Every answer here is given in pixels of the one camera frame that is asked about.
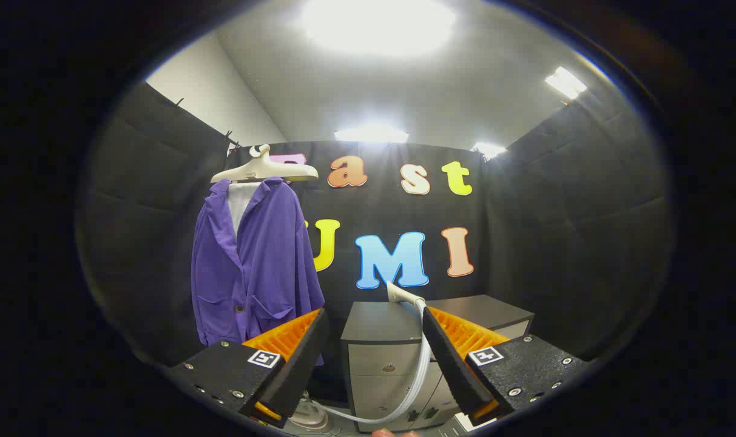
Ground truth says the large round ceiling light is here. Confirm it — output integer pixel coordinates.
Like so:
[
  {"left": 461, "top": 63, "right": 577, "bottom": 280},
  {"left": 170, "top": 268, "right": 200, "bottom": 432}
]
[{"left": 301, "top": 0, "right": 456, "bottom": 58}]

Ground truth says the purple corduroy jacket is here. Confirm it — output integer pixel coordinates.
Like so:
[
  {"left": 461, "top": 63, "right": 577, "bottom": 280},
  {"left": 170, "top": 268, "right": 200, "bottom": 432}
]
[{"left": 191, "top": 177, "right": 326, "bottom": 367}]

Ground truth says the white undershirt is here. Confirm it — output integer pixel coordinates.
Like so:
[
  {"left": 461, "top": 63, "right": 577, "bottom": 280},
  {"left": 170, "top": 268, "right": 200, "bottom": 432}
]
[{"left": 227, "top": 182, "right": 262, "bottom": 237}]

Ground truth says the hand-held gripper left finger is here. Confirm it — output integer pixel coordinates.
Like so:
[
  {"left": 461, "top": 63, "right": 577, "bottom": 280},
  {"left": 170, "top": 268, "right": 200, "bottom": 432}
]
[{"left": 167, "top": 308, "right": 331, "bottom": 429}]

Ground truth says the white sheet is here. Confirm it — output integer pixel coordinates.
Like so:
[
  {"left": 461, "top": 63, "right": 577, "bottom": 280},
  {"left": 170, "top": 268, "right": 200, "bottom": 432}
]
[{"left": 456, "top": 413, "right": 496, "bottom": 433}]

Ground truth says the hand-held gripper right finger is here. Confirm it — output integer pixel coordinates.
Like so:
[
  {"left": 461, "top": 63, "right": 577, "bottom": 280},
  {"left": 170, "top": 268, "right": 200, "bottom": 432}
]
[{"left": 421, "top": 305, "right": 590, "bottom": 427}]

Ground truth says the white clothes hanger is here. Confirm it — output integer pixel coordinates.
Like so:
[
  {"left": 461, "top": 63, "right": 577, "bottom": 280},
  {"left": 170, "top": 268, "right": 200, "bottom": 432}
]
[{"left": 210, "top": 144, "right": 320, "bottom": 184}]

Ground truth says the ceiling light panel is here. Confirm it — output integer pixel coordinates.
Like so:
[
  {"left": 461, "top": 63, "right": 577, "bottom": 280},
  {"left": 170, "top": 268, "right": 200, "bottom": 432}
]
[
  {"left": 471, "top": 142, "right": 507, "bottom": 160},
  {"left": 545, "top": 66, "right": 588, "bottom": 101},
  {"left": 334, "top": 126, "right": 410, "bottom": 144}
]

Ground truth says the grey drawer cabinet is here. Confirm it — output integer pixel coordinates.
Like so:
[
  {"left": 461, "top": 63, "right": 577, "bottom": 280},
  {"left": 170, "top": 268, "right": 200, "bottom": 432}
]
[{"left": 340, "top": 294, "right": 535, "bottom": 433}]

